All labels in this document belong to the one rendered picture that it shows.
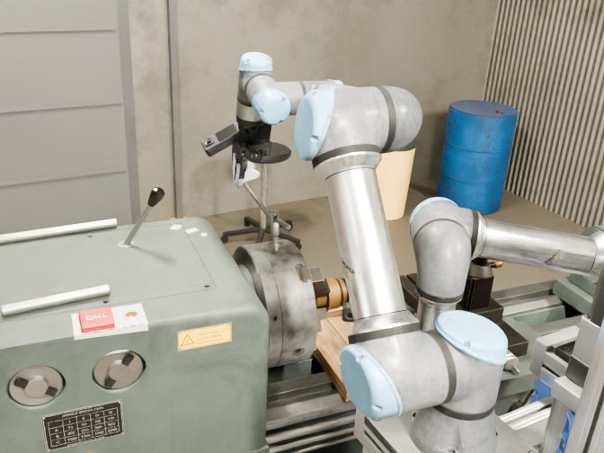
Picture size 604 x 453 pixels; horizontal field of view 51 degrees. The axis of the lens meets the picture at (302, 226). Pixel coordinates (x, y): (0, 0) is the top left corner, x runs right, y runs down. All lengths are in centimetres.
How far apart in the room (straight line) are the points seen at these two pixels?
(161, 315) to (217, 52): 333
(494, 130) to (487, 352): 398
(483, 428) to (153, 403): 65
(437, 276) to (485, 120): 367
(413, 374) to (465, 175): 411
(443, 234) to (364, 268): 34
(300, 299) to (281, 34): 332
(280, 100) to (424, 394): 71
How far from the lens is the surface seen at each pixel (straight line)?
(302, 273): 154
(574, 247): 148
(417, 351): 100
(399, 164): 468
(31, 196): 436
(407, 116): 110
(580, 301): 228
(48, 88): 418
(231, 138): 159
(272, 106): 141
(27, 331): 130
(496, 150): 501
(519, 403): 192
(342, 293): 168
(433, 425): 113
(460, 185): 507
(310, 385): 174
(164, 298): 134
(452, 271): 129
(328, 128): 103
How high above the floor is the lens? 195
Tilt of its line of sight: 25 degrees down
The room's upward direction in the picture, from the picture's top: 3 degrees clockwise
